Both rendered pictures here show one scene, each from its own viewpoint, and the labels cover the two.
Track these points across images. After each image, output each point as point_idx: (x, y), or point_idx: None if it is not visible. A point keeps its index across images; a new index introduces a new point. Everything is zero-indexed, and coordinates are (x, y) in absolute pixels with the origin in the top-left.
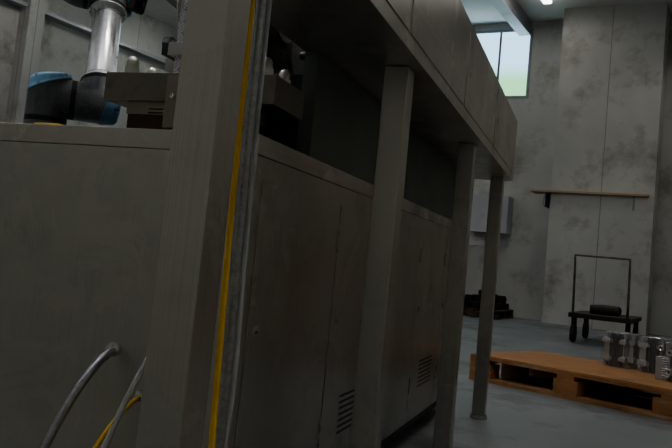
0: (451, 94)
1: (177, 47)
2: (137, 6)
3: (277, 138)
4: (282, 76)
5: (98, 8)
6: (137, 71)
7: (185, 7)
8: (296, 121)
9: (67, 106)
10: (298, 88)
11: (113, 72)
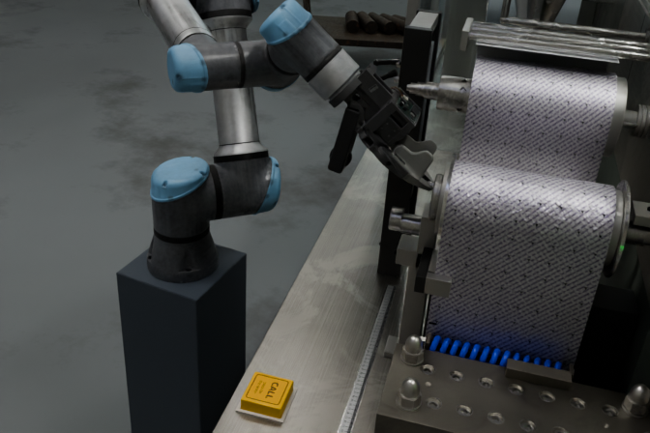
0: None
1: (441, 287)
2: (344, 165)
3: (574, 379)
4: (641, 402)
5: (215, 27)
6: (419, 401)
7: (452, 225)
8: (606, 365)
9: (213, 216)
10: (616, 328)
11: (389, 417)
